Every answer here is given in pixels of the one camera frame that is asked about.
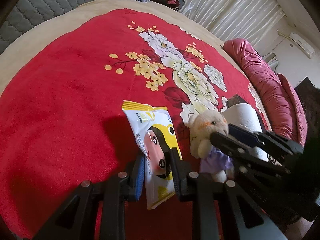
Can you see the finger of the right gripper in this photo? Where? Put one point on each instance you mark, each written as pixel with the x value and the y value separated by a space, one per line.
pixel 268 141
pixel 242 155

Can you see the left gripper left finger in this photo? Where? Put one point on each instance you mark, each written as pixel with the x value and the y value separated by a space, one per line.
pixel 128 183

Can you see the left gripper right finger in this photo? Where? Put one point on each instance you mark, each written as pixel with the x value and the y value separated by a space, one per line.
pixel 188 184

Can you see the yellow cartoon tissue pack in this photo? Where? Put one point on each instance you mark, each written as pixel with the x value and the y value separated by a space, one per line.
pixel 155 136

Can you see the white paper towel roll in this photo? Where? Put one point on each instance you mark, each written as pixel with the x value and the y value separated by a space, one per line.
pixel 244 116

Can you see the pink quilt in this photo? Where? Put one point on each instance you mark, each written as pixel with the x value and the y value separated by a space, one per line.
pixel 280 100

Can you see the dark shallow box tray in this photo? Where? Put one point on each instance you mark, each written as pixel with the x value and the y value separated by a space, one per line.
pixel 236 99

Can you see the red floral blanket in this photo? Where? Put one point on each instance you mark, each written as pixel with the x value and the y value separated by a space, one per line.
pixel 61 116

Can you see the white curtain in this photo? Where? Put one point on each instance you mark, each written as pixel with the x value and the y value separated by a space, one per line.
pixel 230 19

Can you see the black wall television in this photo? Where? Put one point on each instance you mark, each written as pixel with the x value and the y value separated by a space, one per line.
pixel 307 92

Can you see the wall air conditioner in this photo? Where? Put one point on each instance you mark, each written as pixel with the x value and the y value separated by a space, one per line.
pixel 304 46

